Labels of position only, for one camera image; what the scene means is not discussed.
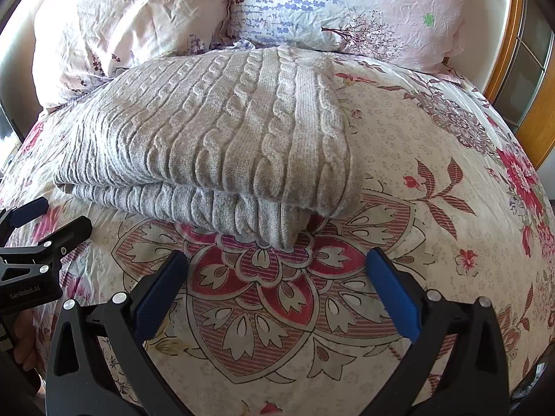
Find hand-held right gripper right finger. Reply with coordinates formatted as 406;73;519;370
358;247;515;416

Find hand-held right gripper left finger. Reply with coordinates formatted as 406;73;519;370
45;250;190;416

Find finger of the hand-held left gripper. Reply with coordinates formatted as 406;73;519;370
0;218;94;276
0;197;50;249

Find grey cable knit sweater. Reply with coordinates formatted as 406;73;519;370
53;45;363;253

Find person's left hand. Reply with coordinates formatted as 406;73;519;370
12;311;41;374

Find floral bed cover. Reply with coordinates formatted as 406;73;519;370
0;54;555;416

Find wooden glass door cabinet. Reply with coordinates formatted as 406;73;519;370
483;0;555;171

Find pink and blue floral pillow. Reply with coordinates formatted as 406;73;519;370
227;0;483;75

